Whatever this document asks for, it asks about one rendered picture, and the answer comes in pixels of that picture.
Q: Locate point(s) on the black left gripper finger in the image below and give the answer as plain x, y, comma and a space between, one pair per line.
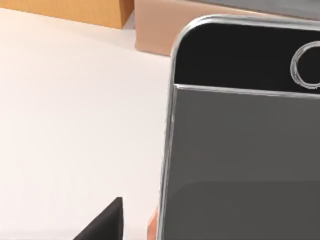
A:
107, 222

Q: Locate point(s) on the salmon-coloured phone stand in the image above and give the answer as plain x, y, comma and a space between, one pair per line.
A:
151, 223

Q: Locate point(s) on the black smartphone with silver rim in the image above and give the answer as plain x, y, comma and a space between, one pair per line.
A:
240, 140

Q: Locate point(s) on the salmon-coloured shallow box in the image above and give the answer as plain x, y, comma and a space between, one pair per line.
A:
152, 30

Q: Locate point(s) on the wooden cupboard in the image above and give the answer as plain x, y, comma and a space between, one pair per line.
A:
82, 11

